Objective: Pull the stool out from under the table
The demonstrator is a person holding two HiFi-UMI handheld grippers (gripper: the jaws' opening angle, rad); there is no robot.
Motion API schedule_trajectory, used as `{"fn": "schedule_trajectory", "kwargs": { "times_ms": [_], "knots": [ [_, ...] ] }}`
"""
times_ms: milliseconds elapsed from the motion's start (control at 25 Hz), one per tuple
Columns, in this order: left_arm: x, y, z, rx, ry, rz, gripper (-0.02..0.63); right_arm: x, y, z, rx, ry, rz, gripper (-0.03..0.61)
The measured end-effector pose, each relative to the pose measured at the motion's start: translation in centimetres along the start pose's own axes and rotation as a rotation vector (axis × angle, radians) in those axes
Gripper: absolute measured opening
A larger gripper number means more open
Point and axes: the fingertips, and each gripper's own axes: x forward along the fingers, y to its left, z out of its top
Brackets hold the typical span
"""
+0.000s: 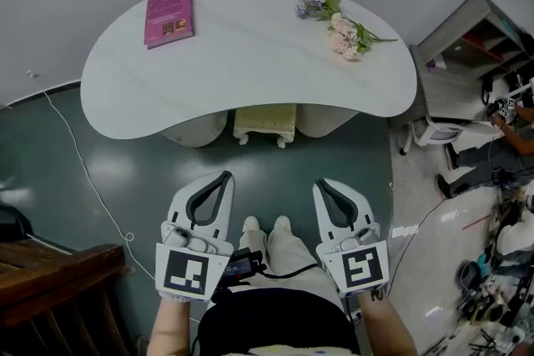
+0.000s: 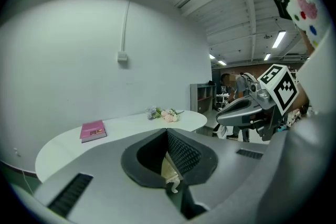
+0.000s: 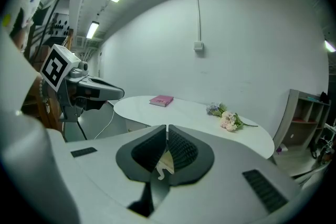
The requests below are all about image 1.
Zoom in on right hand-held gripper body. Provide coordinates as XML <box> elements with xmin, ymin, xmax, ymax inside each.
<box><xmin>315</xmin><ymin>223</ymin><xmax>390</xmax><ymax>299</ymax></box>

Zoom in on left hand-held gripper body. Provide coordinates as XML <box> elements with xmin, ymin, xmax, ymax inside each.
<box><xmin>154</xmin><ymin>220</ymin><xmax>235</xmax><ymax>302</ymax></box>

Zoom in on cream upholstered stool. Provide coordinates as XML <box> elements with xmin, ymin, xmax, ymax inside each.
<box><xmin>232</xmin><ymin>103</ymin><xmax>298</xmax><ymax>149</ymax></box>

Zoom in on white kidney-shaped table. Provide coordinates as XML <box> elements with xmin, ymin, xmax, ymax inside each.
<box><xmin>79</xmin><ymin>0</ymin><xmax>418</xmax><ymax>150</ymax></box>

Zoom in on person's right forearm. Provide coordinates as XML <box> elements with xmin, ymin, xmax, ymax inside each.
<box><xmin>358</xmin><ymin>289</ymin><xmax>419</xmax><ymax>356</ymax></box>

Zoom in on person's left forearm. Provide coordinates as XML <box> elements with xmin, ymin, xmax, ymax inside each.
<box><xmin>148</xmin><ymin>295</ymin><xmax>209</xmax><ymax>356</ymax></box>

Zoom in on person's left shoe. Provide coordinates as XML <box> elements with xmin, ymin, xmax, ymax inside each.
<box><xmin>243</xmin><ymin>215</ymin><xmax>262</xmax><ymax>237</ymax></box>

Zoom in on beige trousers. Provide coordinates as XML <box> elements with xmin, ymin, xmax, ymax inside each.
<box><xmin>238</xmin><ymin>225</ymin><xmax>352</xmax><ymax>320</ymax></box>

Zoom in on black shirt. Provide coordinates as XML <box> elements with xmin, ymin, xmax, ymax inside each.
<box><xmin>198</xmin><ymin>287</ymin><xmax>362</xmax><ymax>356</ymax></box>

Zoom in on white office chair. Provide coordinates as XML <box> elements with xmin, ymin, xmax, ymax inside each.
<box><xmin>398</xmin><ymin>114</ymin><xmax>497</xmax><ymax>158</ymax></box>

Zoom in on white fuzzy dotted top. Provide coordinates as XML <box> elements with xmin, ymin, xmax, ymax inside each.
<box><xmin>220</xmin><ymin>343</ymin><xmax>360</xmax><ymax>356</ymax></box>

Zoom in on red rod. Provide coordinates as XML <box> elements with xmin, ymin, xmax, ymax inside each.
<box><xmin>461</xmin><ymin>214</ymin><xmax>496</xmax><ymax>232</ymax></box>

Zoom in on dark wooden slatted bench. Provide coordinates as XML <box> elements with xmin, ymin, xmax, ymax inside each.
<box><xmin>0</xmin><ymin>239</ymin><xmax>145</xmax><ymax>356</ymax></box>

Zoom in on grey shelf desk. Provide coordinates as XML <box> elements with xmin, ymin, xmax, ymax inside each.
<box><xmin>411</xmin><ymin>0</ymin><xmax>534</xmax><ymax>131</ymax></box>

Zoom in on black case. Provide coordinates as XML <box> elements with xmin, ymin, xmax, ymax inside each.
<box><xmin>0</xmin><ymin>203</ymin><xmax>35</xmax><ymax>243</ymax></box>

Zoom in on pink artificial flower sprig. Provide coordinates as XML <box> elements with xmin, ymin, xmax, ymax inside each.
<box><xmin>326</xmin><ymin>11</ymin><xmax>400</xmax><ymax>63</ymax></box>

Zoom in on pink book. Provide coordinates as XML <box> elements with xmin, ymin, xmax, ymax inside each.
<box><xmin>144</xmin><ymin>0</ymin><xmax>196</xmax><ymax>51</ymax></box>

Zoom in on black recorder box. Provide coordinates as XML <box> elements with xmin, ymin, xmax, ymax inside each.
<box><xmin>214</xmin><ymin>248</ymin><xmax>269</xmax><ymax>303</ymax></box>

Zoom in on black floor cable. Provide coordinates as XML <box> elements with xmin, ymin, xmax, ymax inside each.
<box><xmin>385</xmin><ymin>195</ymin><xmax>448</xmax><ymax>298</ymax></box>

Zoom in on black recorder cable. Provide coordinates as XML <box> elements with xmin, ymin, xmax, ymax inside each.
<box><xmin>259</xmin><ymin>262</ymin><xmax>320</xmax><ymax>280</ymax></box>

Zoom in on white floor cable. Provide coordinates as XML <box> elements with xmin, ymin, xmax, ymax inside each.
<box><xmin>43</xmin><ymin>90</ymin><xmax>158</xmax><ymax>283</ymax></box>

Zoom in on pile of tools and cables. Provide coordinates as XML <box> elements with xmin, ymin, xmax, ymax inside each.
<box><xmin>454</xmin><ymin>249</ymin><xmax>534</xmax><ymax>356</ymax></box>

